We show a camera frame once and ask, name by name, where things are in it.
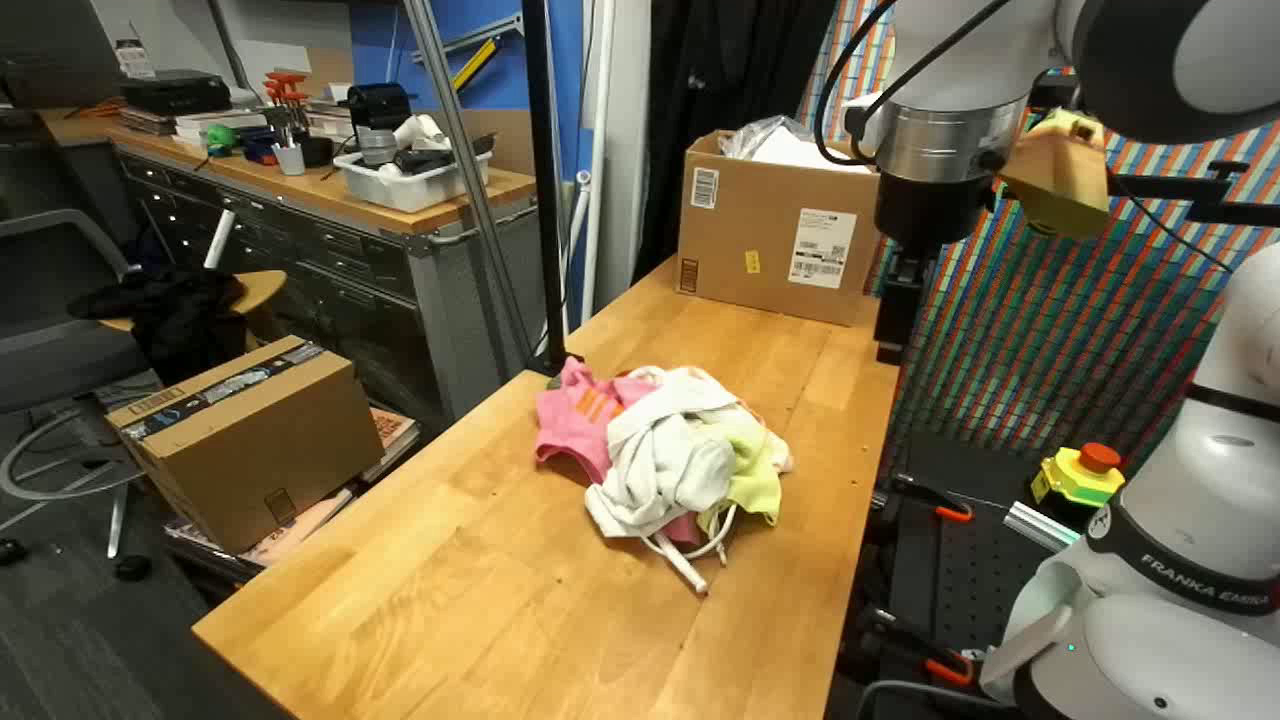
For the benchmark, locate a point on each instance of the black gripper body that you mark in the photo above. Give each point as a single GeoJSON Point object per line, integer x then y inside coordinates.
{"type": "Point", "coordinates": [934, 208]}

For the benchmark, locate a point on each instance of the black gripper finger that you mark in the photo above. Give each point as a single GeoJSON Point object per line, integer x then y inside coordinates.
{"type": "Point", "coordinates": [901, 334]}

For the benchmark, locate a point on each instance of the yellow towel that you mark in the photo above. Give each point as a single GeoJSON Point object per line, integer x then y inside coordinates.
{"type": "Point", "coordinates": [762, 467]}

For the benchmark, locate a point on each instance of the white towel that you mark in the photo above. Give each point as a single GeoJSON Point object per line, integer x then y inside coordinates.
{"type": "Point", "coordinates": [667, 445]}

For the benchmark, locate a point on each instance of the pale pink cloth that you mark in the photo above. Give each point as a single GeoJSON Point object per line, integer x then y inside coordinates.
{"type": "Point", "coordinates": [573, 427]}

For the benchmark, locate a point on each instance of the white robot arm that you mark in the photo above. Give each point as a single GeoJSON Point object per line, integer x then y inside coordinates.
{"type": "Point", "coordinates": [1226, 467]}

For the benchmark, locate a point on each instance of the cardboard box with shipping label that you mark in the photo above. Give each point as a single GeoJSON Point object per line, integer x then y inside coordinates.
{"type": "Point", "coordinates": [745, 244]}

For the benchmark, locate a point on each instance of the orange clamp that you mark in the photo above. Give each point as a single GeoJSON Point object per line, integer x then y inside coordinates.
{"type": "Point", "coordinates": [950, 513]}
{"type": "Point", "coordinates": [950, 673]}

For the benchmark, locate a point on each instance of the yellow red emergency stop button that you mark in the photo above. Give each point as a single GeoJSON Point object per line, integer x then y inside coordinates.
{"type": "Point", "coordinates": [1076, 474]}

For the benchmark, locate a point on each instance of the black perforated panel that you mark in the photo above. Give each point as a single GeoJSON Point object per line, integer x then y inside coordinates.
{"type": "Point", "coordinates": [962, 574]}

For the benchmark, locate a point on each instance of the black vertical pole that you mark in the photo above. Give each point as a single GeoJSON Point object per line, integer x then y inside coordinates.
{"type": "Point", "coordinates": [547, 200]}

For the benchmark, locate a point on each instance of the silver metal pole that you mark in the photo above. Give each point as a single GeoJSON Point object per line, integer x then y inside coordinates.
{"type": "Point", "coordinates": [461, 146]}

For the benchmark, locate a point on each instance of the yellow black tool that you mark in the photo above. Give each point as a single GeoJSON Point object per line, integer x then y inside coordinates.
{"type": "Point", "coordinates": [473, 65]}

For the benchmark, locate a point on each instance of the white plastic bin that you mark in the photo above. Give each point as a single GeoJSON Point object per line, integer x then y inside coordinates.
{"type": "Point", "coordinates": [400, 187]}

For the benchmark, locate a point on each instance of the wooden top workbench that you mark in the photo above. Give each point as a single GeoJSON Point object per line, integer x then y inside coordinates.
{"type": "Point", "coordinates": [347, 255]}

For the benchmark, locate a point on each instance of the white cup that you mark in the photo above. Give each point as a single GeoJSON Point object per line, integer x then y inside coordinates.
{"type": "Point", "coordinates": [288, 158]}

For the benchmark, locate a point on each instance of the wooden stool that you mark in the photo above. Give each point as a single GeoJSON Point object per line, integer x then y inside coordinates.
{"type": "Point", "coordinates": [261, 286]}

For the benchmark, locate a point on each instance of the cardboard box with dark strip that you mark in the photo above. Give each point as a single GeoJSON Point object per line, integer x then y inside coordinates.
{"type": "Point", "coordinates": [252, 454]}

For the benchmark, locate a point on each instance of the orange tool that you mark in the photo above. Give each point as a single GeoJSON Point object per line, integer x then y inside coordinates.
{"type": "Point", "coordinates": [284, 90]}

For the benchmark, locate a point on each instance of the green object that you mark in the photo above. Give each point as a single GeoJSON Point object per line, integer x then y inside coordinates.
{"type": "Point", "coordinates": [220, 136]}

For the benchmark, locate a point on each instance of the black cloth bundle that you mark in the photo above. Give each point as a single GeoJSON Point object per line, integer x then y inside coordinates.
{"type": "Point", "coordinates": [163, 313]}

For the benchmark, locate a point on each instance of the black case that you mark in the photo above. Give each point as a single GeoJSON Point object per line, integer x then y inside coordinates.
{"type": "Point", "coordinates": [174, 94]}

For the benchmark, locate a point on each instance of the grey office chair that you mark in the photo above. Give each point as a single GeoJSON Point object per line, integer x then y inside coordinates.
{"type": "Point", "coordinates": [53, 304]}

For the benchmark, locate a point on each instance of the dark monitor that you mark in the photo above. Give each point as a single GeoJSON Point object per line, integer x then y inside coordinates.
{"type": "Point", "coordinates": [53, 47]}

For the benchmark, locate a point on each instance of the black camera mount rod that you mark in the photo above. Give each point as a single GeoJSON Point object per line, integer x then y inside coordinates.
{"type": "Point", "coordinates": [1200, 187]}

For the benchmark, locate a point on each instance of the blue wall board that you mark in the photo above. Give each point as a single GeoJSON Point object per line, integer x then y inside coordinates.
{"type": "Point", "coordinates": [380, 47]}

